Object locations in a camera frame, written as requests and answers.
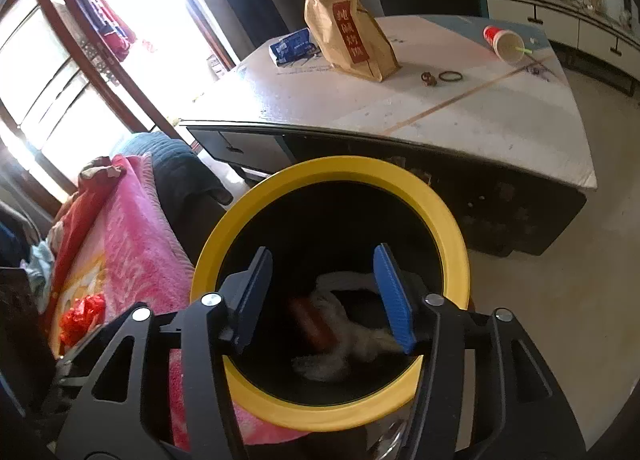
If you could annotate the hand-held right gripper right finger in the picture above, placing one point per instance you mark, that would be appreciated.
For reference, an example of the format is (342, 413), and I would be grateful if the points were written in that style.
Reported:
(395, 297)

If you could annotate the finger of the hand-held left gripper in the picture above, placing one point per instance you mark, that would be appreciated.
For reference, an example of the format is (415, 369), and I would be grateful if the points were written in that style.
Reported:
(75, 370)

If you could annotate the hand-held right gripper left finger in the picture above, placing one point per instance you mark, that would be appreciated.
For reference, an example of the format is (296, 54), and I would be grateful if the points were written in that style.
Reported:
(252, 295)

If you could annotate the red plastic bag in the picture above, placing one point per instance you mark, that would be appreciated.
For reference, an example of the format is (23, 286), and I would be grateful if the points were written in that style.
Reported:
(82, 317)

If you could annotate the small red wrapper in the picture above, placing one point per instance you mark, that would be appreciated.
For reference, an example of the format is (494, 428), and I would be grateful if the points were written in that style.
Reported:
(312, 322)

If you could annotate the white plastic bag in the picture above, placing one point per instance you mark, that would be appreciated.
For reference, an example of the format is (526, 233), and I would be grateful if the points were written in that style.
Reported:
(320, 365)

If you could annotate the yellow rimmed black trash bin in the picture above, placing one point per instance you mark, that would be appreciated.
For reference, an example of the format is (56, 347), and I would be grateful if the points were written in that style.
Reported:
(325, 170)

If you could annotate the light blue clothes pile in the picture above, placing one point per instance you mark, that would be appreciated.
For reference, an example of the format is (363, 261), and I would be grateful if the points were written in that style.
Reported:
(42, 265)

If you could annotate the red quilt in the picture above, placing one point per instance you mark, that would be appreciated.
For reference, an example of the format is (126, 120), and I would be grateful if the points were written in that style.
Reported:
(85, 205)

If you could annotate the pink yellow printed blanket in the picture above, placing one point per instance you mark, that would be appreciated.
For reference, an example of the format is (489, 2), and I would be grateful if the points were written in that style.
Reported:
(135, 250)

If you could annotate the pale floral cloth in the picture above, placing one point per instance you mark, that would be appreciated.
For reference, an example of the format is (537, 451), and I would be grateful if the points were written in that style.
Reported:
(100, 167)

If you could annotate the blue quilted cushion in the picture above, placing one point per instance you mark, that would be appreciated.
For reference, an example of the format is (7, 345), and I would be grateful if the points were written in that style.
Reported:
(160, 155)

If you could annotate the white coffee table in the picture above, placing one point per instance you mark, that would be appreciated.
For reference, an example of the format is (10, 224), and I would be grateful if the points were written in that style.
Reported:
(500, 115)

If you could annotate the small brown trinket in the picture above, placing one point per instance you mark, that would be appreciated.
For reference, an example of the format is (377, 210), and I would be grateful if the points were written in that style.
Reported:
(429, 79)

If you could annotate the blue packet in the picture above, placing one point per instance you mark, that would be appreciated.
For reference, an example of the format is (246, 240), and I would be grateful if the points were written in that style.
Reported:
(292, 45)

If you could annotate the brown paper bag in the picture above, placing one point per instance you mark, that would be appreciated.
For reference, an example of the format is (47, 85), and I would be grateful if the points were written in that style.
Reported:
(350, 40)

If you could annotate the red paper cup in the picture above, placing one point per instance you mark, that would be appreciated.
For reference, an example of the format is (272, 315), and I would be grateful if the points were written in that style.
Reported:
(500, 40)

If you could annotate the hanging clothes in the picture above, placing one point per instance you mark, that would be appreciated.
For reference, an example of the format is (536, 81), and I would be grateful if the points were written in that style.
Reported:
(110, 20)

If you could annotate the white television cabinet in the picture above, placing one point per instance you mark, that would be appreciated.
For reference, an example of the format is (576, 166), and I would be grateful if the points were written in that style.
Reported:
(550, 15)

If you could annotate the brown window frame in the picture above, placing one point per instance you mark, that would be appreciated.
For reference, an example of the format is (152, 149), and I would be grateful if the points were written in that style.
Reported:
(114, 55)

